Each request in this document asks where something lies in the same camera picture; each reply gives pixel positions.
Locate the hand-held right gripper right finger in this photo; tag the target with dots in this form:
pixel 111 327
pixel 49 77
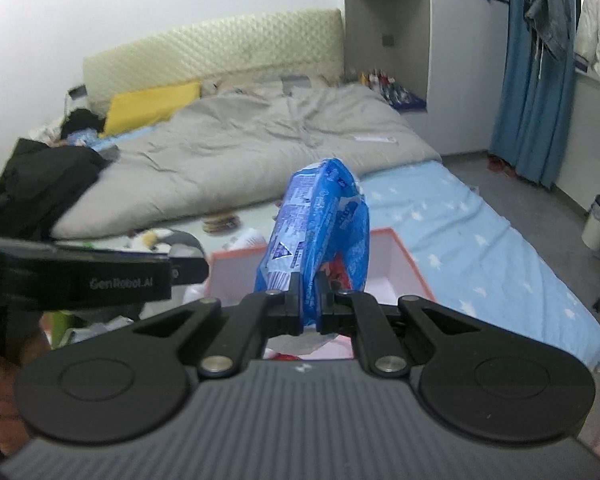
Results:
pixel 325 310

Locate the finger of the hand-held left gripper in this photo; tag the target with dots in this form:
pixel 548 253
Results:
pixel 190 270

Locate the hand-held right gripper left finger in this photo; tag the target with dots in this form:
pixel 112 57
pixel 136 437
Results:
pixel 290 310

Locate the pink cardboard box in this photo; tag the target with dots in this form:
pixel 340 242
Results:
pixel 400 265

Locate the blue snack bag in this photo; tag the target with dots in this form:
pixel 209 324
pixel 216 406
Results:
pixel 320 220

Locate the person's left hand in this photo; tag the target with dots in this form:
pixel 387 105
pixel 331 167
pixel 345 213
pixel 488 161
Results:
pixel 5 390

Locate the grey white penguin plush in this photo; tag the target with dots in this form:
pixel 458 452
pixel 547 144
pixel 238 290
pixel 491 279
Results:
pixel 155 241

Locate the fruit printed sheet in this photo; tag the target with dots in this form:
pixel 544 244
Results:
pixel 190 221

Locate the black jacket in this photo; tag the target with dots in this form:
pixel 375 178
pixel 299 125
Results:
pixel 40 185

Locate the grey duvet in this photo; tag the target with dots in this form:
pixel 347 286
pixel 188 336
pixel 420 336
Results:
pixel 240 155

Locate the light blue star sheet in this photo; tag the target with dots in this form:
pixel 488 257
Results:
pixel 470 260

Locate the yellow pillow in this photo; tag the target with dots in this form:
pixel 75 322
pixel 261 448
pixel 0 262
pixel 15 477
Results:
pixel 150 107

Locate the dark charger plug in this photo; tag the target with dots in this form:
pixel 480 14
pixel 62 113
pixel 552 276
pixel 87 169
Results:
pixel 77 93

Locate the cream quilted headboard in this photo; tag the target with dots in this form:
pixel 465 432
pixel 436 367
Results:
pixel 215 45

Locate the red slippers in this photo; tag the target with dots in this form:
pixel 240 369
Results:
pixel 501 165

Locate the row of small bottles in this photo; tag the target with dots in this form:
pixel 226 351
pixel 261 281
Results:
pixel 385 85

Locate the white grey cabinet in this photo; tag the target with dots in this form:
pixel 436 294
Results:
pixel 460 60

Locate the blue curtain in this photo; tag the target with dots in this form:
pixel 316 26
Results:
pixel 530 110

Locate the hanging grey blue garment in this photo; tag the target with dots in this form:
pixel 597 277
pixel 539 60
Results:
pixel 550 5

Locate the dark wall socket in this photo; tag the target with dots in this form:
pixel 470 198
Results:
pixel 387 39

